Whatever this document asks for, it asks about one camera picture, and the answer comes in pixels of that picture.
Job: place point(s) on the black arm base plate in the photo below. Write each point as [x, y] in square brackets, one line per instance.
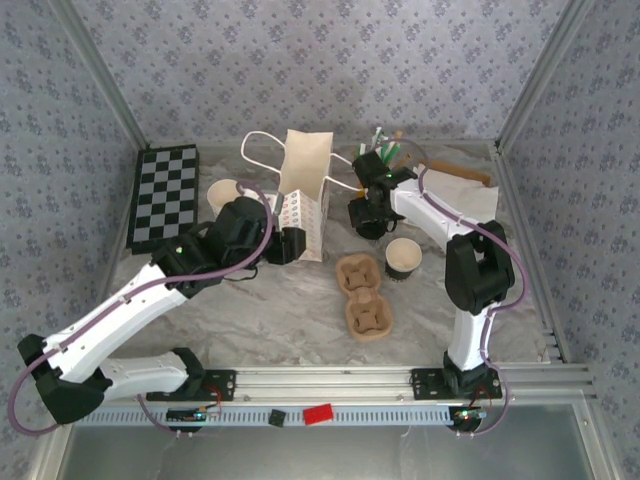
[225, 380]
[425, 385]

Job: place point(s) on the small black square block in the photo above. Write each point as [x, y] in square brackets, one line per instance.
[276, 418]

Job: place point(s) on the white napkin stack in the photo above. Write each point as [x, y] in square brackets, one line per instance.
[460, 200]

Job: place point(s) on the white wrapped straw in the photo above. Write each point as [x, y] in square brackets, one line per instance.
[378, 134]

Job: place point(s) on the black grey chessboard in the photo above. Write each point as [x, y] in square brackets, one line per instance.
[160, 195]

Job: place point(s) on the aluminium frame rail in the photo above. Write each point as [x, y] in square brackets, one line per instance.
[517, 200]

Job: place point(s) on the white printed paper bag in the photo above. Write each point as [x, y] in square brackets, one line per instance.
[305, 165]

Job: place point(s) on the white paper cup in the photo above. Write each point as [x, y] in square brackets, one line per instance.
[220, 197]

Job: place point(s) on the brown pulp cup carrier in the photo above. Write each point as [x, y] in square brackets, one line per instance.
[372, 325]

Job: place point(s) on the brown paper wrapped straw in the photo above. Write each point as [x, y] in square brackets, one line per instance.
[398, 135]
[406, 161]

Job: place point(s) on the small circuit board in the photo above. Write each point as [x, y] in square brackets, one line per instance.
[467, 415]
[192, 415]

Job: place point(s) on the black paper coffee cup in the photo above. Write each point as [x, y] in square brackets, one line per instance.
[402, 257]

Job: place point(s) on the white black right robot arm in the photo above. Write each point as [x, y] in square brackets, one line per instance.
[425, 210]

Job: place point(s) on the grey metal panel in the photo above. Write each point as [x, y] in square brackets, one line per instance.
[320, 455]

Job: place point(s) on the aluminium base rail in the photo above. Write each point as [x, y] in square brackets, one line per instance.
[325, 382]

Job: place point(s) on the red plastic block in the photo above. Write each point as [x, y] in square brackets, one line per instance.
[318, 414]

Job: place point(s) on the aluminium frame post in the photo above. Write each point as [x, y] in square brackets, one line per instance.
[545, 65]
[100, 75]

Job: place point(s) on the black cup lid stack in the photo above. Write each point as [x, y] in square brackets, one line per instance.
[372, 232]

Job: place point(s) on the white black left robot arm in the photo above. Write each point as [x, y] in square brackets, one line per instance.
[125, 305]

